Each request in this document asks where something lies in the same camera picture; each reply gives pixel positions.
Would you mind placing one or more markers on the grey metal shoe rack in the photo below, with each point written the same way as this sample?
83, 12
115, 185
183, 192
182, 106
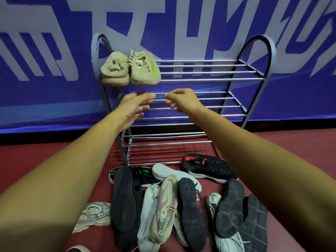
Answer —
210, 80

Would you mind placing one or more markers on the person's left forearm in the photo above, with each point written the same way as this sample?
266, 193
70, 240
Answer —
52, 194

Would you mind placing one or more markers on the black white worn shoe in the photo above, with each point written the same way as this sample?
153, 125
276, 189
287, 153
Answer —
78, 249

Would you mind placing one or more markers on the grey white sneaker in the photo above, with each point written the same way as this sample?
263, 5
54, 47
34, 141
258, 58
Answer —
168, 171
180, 230

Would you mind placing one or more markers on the beige knit sneaker plain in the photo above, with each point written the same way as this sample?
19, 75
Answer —
115, 73

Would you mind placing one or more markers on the person's left hand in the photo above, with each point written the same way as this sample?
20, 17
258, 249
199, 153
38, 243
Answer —
131, 110

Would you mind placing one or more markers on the person's right forearm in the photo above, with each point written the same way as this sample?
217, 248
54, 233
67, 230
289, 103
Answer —
275, 186

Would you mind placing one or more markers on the person's right hand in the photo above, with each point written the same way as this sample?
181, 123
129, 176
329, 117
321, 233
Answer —
186, 102

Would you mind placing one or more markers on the black shoe orange marks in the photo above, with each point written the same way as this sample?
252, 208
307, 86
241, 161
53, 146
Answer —
123, 199

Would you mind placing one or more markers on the blue printed wall banner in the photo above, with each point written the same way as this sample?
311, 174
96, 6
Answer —
39, 102

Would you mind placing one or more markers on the black green sneaker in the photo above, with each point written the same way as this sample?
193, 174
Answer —
147, 175

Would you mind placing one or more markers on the beige sneaker green stripe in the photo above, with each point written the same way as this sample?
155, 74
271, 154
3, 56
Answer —
144, 73

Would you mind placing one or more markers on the white knit sneaker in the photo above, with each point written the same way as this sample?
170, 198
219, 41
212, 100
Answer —
228, 245
147, 220

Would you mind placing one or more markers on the plain black shoe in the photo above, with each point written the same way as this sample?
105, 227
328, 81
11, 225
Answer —
126, 240

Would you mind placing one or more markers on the tan chunky sneaker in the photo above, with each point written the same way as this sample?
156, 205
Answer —
164, 207
92, 215

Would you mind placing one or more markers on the black orange sneaker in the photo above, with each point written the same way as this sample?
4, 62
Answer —
253, 225

